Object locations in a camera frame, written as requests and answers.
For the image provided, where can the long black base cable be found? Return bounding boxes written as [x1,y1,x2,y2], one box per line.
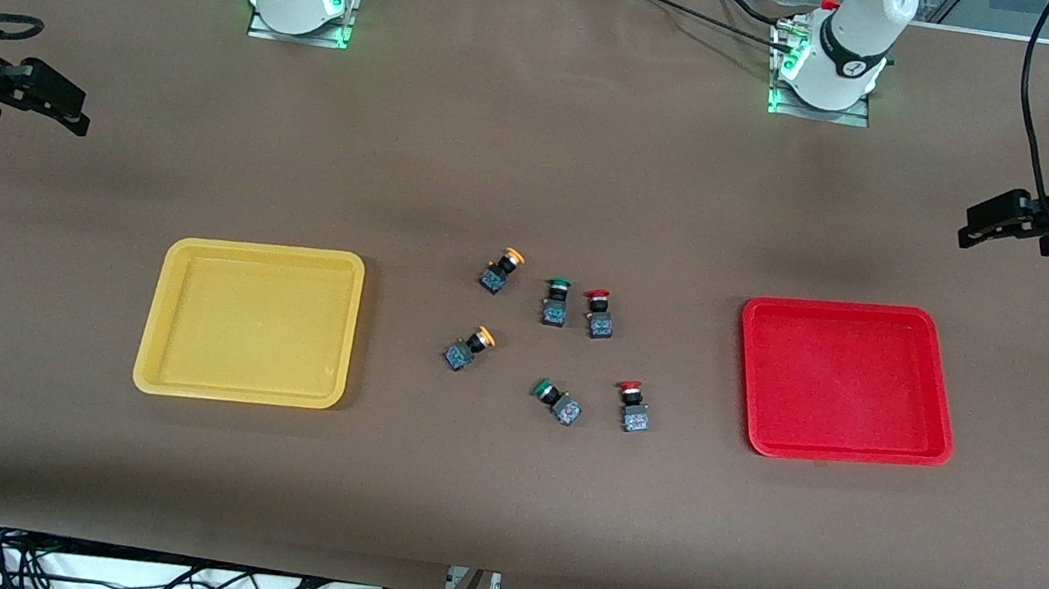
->
[600,0,802,55]

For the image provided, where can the yellow push button switch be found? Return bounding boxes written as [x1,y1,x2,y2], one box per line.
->
[441,321,500,377]
[477,243,528,299]

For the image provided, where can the red plastic tray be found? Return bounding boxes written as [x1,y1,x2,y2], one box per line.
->
[724,287,971,480]

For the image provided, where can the red push button switch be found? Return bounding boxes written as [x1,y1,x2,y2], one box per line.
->
[578,287,619,343]
[611,378,656,436]

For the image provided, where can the yellow plastic tray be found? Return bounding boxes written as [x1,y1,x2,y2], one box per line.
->
[130,227,369,419]

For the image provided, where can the short black base cable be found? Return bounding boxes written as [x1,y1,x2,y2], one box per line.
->
[713,0,804,29]

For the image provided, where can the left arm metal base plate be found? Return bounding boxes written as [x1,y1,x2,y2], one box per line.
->
[763,17,884,131]

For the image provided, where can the green push button switch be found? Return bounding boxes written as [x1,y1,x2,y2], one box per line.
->
[528,375,587,429]
[538,277,574,330]

